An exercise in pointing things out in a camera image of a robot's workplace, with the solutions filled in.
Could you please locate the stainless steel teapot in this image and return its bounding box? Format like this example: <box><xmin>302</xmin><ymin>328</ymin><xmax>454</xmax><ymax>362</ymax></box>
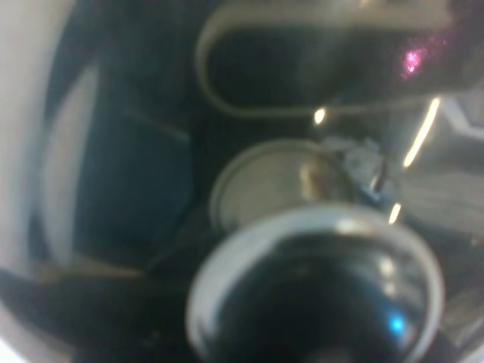
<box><xmin>1</xmin><ymin>1</ymin><xmax>483</xmax><ymax>362</ymax></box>

